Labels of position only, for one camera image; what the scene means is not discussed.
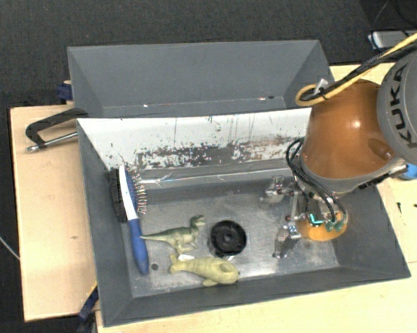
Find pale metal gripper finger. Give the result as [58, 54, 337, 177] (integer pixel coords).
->
[257, 173, 296, 206]
[270, 222, 305, 260]

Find orange ball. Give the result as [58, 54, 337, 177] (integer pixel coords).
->
[295, 210, 351, 245]

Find black round wheel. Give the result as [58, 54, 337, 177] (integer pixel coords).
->
[207, 217, 249, 259]

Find pale yellow toy whale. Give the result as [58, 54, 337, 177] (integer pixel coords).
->
[168, 248, 241, 291]

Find green toy dinosaur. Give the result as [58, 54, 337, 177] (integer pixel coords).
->
[139, 214, 209, 259]

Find grey metal bin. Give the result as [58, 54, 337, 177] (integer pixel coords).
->
[66, 18, 414, 329]

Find blue and white hairbrush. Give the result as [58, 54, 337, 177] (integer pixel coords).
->
[117, 163, 155, 278]

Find black bristle brush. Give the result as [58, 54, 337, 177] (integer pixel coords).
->
[106, 168, 129, 224]

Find pale wood board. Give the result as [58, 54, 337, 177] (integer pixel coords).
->
[6, 101, 101, 322]

